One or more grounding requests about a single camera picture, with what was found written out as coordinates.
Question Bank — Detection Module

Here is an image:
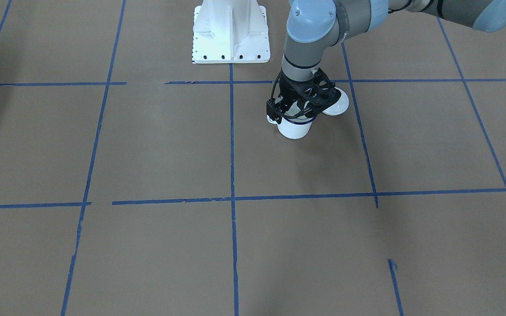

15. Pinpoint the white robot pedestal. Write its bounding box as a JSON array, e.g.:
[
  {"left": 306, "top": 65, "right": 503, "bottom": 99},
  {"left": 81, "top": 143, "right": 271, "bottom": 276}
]
[{"left": 192, "top": 0, "right": 271, "bottom": 64}]

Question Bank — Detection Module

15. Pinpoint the white enamel mug blue rim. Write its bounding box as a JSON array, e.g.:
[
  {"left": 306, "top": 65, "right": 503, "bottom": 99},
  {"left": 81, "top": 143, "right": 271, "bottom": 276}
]
[{"left": 267, "top": 115, "right": 316, "bottom": 140}]

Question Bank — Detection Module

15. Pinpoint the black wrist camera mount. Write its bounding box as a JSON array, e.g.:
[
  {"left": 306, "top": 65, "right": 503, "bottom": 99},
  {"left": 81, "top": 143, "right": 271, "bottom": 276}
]
[{"left": 266, "top": 70, "right": 340, "bottom": 123}]

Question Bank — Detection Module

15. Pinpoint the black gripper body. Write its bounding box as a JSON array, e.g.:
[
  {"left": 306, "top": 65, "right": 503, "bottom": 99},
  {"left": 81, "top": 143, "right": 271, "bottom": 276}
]
[{"left": 278, "top": 72, "right": 319, "bottom": 115}]

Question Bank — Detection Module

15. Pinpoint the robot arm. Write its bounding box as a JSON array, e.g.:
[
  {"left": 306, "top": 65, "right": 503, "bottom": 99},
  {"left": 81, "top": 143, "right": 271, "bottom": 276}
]
[{"left": 267, "top": 0, "right": 506, "bottom": 121}]

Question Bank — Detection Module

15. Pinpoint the white round lid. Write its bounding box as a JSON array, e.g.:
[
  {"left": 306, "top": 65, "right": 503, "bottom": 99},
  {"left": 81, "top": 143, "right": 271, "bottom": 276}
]
[{"left": 323, "top": 88, "right": 350, "bottom": 116}]

